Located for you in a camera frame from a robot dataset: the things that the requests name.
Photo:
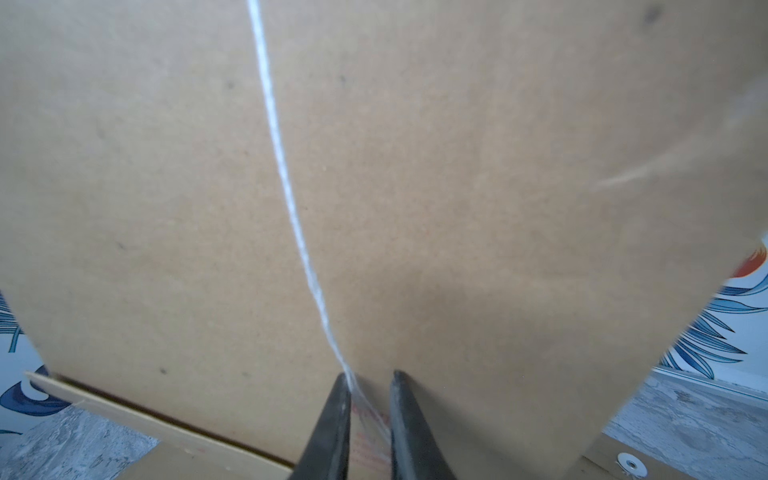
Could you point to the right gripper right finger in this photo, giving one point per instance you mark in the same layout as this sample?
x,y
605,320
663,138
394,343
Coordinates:
x,y
415,454

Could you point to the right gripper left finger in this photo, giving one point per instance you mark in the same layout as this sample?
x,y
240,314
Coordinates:
x,y
326,454

